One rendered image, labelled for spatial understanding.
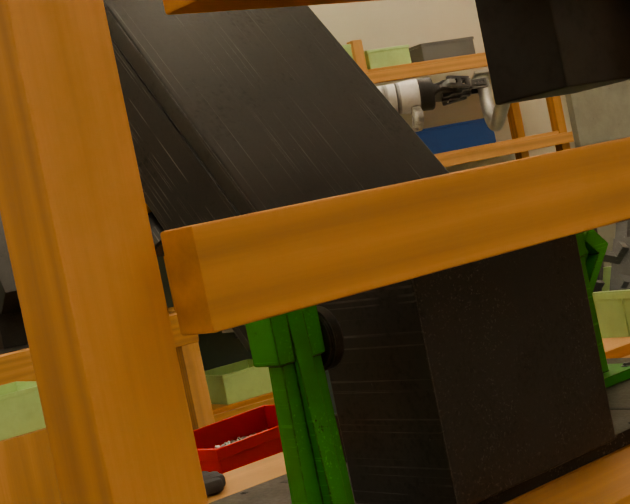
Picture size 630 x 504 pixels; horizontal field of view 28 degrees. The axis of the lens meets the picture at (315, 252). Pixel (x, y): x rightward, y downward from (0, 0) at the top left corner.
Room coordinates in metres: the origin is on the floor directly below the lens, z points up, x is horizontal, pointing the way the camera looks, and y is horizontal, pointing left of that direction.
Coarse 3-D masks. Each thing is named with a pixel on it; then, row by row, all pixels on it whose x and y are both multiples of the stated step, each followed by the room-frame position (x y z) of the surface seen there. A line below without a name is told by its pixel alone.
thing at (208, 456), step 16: (240, 416) 2.30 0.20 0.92; (256, 416) 2.33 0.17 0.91; (272, 416) 2.34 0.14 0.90; (208, 432) 2.24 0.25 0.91; (224, 432) 2.27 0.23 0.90; (240, 432) 2.30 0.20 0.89; (256, 432) 2.33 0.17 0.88; (272, 432) 2.08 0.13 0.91; (208, 448) 2.24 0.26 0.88; (224, 448) 2.00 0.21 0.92; (240, 448) 2.02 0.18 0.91; (256, 448) 2.05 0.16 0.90; (272, 448) 2.08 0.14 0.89; (208, 464) 2.01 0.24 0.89; (224, 464) 2.00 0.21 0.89; (240, 464) 2.02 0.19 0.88
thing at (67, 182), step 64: (0, 0) 1.00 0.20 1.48; (64, 0) 1.03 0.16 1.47; (0, 64) 1.02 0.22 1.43; (64, 64) 1.02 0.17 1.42; (0, 128) 1.04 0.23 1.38; (64, 128) 1.01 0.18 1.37; (128, 128) 1.05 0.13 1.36; (0, 192) 1.05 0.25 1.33; (64, 192) 1.00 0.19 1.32; (128, 192) 1.04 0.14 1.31; (64, 256) 1.00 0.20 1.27; (128, 256) 1.03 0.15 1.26; (64, 320) 1.01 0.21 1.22; (128, 320) 1.03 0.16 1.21; (64, 384) 1.02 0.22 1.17; (128, 384) 1.02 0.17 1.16; (64, 448) 1.04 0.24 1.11; (128, 448) 1.01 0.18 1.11; (192, 448) 1.05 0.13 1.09
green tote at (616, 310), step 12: (600, 300) 2.73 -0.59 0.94; (612, 300) 2.70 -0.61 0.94; (624, 300) 2.67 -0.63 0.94; (600, 312) 2.74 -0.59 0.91; (612, 312) 2.71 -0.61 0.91; (624, 312) 2.67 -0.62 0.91; (600, 324) 2.74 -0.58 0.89; (612, 324) 2.71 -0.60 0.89; (624, 324) 2.68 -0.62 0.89; (612, 336) 2.72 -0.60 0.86; (624, 336) 2.69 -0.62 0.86
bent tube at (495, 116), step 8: (480, 72) 2.83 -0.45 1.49; (488, 72) 2.83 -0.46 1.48; (480, 88) 2.83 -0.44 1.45; (488, 88) 2.83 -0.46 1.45; (480, 96) 2.83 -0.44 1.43; (488, 96) 2.83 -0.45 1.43; (480, 104) 2.84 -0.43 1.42; (488, 104) 2.82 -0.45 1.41; (504, 104) 2.62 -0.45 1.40; (488, 112) 2.81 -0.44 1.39; (496, 112) 2.67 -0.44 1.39; (504, 112) 2.66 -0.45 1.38; (488, 120) 2.78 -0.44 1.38; (496, 120) 2.70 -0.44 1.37; (504, 120) 2.71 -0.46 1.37; (496, 128) 2.74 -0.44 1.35
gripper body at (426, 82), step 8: (424, 80) 2.82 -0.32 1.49; (424, 88) 2.81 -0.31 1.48; (432, 88) 2.81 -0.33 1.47; (440, 88) 2.80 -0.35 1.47; (448, 88) 2.81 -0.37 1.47; (456, 88) 2.83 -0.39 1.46; (424, 96) 2.81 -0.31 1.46; (432, 96) 2.81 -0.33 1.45; (440, 96) 2.84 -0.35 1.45; (424, 104) 2.82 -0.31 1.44; (432, 104) 2.82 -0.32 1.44
